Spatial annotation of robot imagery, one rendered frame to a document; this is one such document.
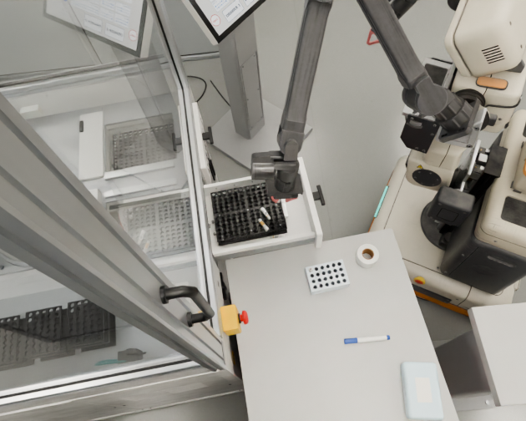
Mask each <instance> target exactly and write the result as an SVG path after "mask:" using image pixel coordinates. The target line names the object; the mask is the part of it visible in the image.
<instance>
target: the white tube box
mask: <svg viewBox="0 0 526 421"><path fill-rule="evenodd" d="M310 267H311V268H312V272H309V268H310ZM305 272H306V278H307V281H308V284H309V288H310V291H311V295H316V294H319V293H323V292H330V291H334V290H338V289H342V288H346V287H349V285H350V282H349V279H348V276H347V273H346V268H345V266H344V262H343V260H342V259H341V260H337V261H330V262H327V263H322V264H319V265H314V266H308V267H306V269H305Z"/></svg>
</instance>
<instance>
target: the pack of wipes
mask: <svg viewBox="0 0 526 421"><path fill-rule="evenodd" d="M401 371H402V387H403V396H404V403H405V410H406V416H407V418H408V419H418V420H443V406H442V400H441V394H440V387H439V381H438V375H437V365H436V363H428V362H404V363H402V364H401Z"/></svg>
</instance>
